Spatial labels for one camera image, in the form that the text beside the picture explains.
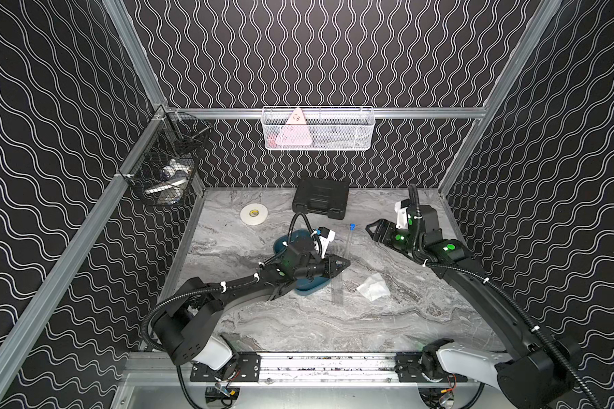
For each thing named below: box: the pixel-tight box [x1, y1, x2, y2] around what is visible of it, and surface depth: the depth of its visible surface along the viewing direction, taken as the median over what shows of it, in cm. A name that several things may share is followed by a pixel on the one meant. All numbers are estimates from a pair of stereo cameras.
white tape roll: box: [239, 202, 269, 226], surface depth 113 cm
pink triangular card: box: [275, 107, 313, 146], surface depth 92 cm
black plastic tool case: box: [292, 177, 350, 220], surface depth 112 cm
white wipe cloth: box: [356, 272, 391, 302], surface depth 92 cm
